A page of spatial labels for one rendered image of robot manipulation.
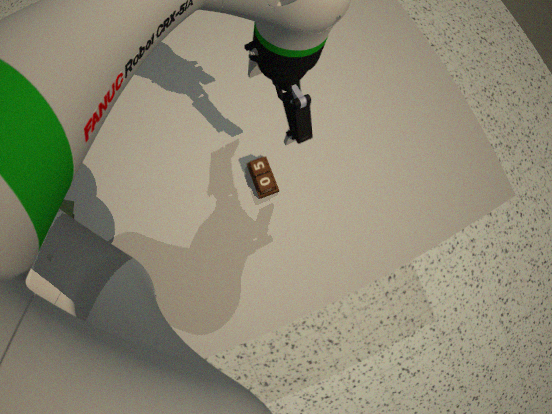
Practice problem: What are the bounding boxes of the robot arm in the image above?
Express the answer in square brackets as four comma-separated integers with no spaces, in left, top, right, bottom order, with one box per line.
[0,0,351,414]

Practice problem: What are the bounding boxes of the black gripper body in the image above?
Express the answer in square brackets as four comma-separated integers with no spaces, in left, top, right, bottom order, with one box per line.
[257,61,307,93]

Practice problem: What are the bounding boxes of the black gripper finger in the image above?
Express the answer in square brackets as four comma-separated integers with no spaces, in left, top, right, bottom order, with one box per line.
[272,80,313,146]
[244,41,262,78]

